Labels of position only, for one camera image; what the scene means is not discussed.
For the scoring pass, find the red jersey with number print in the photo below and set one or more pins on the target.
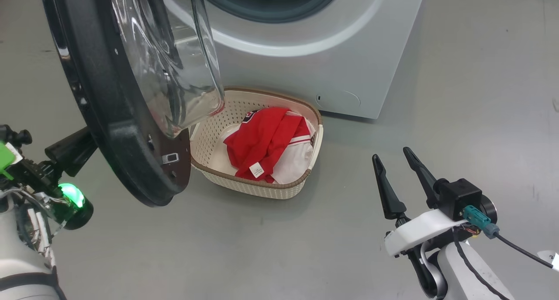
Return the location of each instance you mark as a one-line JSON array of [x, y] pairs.
[[262, 138]]

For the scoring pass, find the white front-load washing machine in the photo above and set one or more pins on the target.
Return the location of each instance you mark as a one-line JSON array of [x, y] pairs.
[[314, 64]]

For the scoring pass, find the cream perforated laundry basket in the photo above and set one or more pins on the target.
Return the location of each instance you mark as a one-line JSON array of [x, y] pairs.
[[262, 188]]

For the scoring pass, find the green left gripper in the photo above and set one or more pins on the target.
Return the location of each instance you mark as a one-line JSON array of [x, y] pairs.
[[6, 158]]

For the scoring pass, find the glass washing machine door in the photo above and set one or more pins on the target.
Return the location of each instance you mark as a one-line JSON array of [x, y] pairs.
[[100, 94]]

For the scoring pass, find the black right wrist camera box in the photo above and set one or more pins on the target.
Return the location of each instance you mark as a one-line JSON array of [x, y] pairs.
[[458, 197]]

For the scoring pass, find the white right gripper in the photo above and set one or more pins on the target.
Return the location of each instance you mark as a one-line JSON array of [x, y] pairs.
[[419, 230]]

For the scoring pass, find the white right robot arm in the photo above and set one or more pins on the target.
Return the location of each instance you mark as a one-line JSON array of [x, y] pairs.
[[463, 278]]

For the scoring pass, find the teal right camera connector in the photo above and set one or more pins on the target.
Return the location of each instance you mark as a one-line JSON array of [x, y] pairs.
[[478, 219]]

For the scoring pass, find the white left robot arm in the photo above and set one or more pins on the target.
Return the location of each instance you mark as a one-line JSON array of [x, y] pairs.
[[22, 265]]

